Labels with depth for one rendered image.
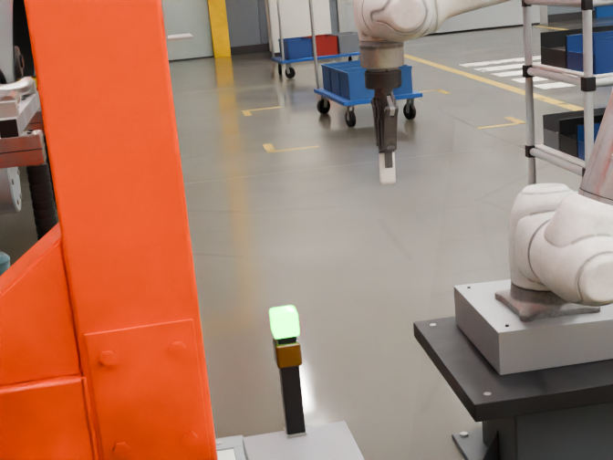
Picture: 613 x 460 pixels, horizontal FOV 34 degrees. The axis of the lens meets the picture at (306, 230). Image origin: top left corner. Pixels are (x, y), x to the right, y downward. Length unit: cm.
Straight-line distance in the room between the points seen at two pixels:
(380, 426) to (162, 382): 136
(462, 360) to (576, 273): 41
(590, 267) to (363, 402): 102
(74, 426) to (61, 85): 45
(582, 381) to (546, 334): 12
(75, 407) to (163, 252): 24
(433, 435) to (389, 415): 17
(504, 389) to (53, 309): 107
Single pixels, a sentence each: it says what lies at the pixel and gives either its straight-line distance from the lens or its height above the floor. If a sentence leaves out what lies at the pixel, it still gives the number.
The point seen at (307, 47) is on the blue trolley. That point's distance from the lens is 1104.
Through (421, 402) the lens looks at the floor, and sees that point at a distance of 275.
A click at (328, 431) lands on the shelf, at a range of 162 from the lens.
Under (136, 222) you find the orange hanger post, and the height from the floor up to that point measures 88.
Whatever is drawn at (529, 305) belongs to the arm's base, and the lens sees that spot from 221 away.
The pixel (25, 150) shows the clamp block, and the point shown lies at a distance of 166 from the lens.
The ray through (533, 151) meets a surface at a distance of 365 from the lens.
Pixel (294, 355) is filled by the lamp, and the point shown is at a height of 59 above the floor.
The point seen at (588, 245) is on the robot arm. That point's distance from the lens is 195.
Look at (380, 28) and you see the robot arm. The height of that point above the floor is 105.
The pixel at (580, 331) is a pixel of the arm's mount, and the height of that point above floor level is 37.
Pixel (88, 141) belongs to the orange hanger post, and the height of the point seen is 99.
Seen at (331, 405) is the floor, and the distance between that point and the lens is 276.
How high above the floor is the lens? 117
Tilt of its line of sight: 15 degrees down
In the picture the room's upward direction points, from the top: 5 degrees counter-clockwise
